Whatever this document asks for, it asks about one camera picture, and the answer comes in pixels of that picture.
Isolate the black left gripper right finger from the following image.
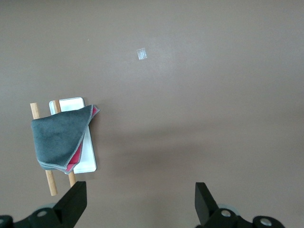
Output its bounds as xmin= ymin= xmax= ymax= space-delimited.
xmin=194 ymin=182 xmax=286 ymax=228

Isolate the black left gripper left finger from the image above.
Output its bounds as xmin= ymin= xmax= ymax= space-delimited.
xmin=0 ymin=181 xmax=88 ymax=228

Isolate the grey and red cloth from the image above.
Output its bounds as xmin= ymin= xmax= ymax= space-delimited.
xmin=30 ymin=104 xmax=101 ymax=175

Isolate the wooden rack rod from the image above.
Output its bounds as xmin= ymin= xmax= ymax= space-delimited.
xmin=29 ymin=102 xmax=58 ymax=197
xmin=52 ymin=100 xmax=77 ymax=188

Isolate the white rectangular rack tray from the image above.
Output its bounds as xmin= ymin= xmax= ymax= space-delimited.
xmin=48 ymin=96 xmax=98 ymax=174

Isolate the small clear tape piece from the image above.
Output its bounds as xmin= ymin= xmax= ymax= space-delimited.
xmin=136 ymin=48 xmax=147 ymax=61

